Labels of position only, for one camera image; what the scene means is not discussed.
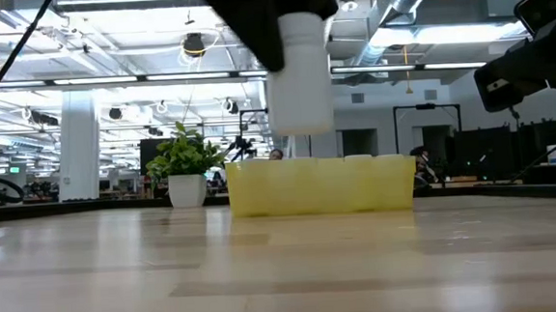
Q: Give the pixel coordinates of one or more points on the white plastic pill bottle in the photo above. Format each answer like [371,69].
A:
[298,92]

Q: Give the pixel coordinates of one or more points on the yellow translucent plastic basket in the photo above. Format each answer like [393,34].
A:
[309,193]

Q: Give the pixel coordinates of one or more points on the black microphone stand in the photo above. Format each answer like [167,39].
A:
[513,111]

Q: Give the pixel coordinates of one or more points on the black ceiling-hung device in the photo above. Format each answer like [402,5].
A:
[194,44]

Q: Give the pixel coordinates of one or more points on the black room divider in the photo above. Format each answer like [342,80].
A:
[480,143]

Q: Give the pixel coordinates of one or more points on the white cylindrical container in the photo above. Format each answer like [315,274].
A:
[554,154]

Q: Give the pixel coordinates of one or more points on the person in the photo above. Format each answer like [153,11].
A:
[276,154]
[421,159]

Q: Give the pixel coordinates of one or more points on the green plant in white pot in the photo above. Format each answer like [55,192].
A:
[183,157]

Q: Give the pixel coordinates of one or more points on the black round ceiling speaker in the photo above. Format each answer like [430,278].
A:
[115,113]

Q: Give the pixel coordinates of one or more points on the black display board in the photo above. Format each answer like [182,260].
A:
[144,149]

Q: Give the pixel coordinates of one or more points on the white building column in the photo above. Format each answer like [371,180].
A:
[79,163]

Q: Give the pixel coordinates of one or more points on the green exit sign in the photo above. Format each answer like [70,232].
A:
[14,169]

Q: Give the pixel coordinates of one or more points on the black gantry frame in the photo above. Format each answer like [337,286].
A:
[425,106]

